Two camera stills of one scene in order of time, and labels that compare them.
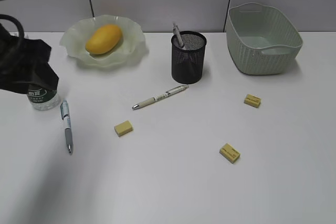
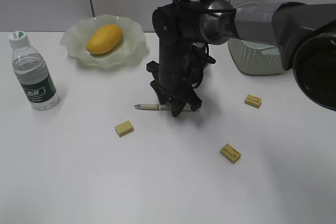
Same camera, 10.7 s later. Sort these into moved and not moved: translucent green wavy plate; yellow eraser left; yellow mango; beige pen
Moved: beige pen
Not moved: yellow mango; translucent green wavy plate; yellow eraser left
